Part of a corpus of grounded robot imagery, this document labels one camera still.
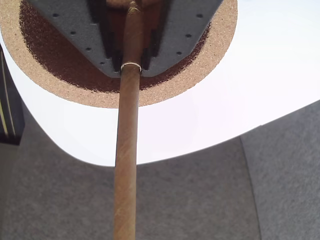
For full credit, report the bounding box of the wooden stick pen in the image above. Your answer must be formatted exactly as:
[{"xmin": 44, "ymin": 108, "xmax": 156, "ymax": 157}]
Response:
[{"xmin": 112, "ymin": 0, "xmax": 146, "ymax": 240}]

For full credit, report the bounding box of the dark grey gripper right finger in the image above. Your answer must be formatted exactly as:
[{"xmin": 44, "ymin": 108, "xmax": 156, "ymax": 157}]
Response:
[{"xmin": 141, "ymin": 0, "xmax": 223, "ymax": 78}]

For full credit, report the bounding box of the cork cylinder pen holder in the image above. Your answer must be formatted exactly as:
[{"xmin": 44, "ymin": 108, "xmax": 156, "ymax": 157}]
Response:
[{"xmin": 0, "ymin": 0, "xmax": 238, "ymax": 110}]

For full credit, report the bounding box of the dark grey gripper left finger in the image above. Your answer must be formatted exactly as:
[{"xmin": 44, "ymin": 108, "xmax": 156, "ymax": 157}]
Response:
[{"xmin": 26, "ymin": 0, "xmax": 123, "ymax": 79}]

